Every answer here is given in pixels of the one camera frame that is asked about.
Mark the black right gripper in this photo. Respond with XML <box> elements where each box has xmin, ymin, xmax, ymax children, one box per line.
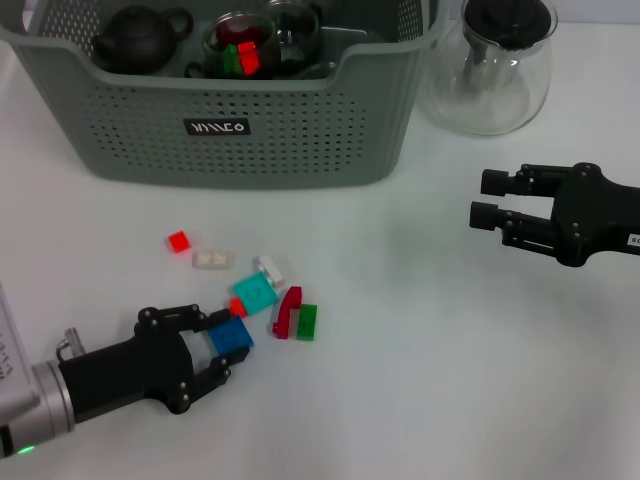
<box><xmin>469</xmin><ymin>161</ymin><xmax>640</xmax><ymax>268</ymax></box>

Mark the glass teacup with black base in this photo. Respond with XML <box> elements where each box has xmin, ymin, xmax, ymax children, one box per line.
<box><xmin>269</xmin><ymin>0</ymin><xmax>337</xmax><ymax>80</ymax></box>
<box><xmin>185</xmin><ymin>49</ymin><xmax>281</xmax><ymax>82</ymax></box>
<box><xmin>201</xmin><ymin>12</ymin><xmax>281</xmax><ymax>81</ymax></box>

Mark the blue square plate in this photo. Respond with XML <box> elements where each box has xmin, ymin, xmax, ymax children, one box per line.
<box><xmin>207</xmin><ymin>315</ymin><xmax>255</xmax><ymax>359</ymax></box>

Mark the silver left arm cable connector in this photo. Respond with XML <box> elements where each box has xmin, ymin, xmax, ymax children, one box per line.
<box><xmin>55</xmin><ymin>327</ymin><xmax>85</xmax><ymax>362</ymax></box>

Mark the clear glass carafe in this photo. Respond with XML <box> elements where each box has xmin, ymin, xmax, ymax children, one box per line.
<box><xmin>428</xmin><ymin>0</ymin><xmax>560</xmax><ymax>137</ymax></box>

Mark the black clay teapot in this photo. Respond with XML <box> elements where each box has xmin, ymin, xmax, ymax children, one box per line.
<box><xmin>93</xmin><ymin>4</ymin><xmax>195</xmax><ymax>75</ymax></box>

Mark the small white toy block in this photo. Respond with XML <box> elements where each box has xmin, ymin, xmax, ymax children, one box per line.
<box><xmin>252</xmin><ymin>255</ymin><xmax>289</xmax><ymax>290</ymax></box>

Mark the small green toy brick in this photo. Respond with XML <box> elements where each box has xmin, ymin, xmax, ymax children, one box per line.
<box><xmin>222</xmin><ymin>44</ymin><xmax>241</xmax><ymax>77</ymax></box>

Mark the red sloped toy brick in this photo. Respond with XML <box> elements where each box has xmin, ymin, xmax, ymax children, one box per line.
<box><xmin>237</xmin><ymin>41</ymin><xmax>262</xmax><ymax>79</ymax></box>

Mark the grey-green perforated storage bin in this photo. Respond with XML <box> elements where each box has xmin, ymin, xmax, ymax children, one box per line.
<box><xmin>0</xmin><ymin>0</ymin><xmax>451</xmax><ymax>190</ymax></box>

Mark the long green toy brick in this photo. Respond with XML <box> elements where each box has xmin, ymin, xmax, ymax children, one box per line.
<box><xmin>295</xmin><ymin>303</ymin><xmax>320</xmax><ymax>342</ymax></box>

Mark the dark red curved toy piece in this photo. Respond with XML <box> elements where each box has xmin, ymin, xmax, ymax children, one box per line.
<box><xmin>272</xmin><ymin>285</ymin><xmax>305</xmax><ymax>340</ymax></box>

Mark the teal square plate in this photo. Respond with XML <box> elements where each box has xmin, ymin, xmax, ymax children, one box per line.
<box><xmin>230</xmin><ymin>272</ymin><xmax>279</xmax><ymax>316</ymax></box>

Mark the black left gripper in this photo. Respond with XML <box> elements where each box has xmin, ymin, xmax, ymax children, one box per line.
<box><xmin>57</xmin><ymin>302</ymin><xmax>251</xmax><ymax>425</ymax></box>

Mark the black carafe lid with strainer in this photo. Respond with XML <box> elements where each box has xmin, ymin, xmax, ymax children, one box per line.
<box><xmin>462</xmin><ymin>0</ymin><xmax>560</xmax><ymax>91</ymax></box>

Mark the white two-stud toy brick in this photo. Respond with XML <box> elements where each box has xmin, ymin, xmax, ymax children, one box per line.
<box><xmin>191</xmin><ymin>248</ymin><xmax>236</xmax><ymax>271</ymax></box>

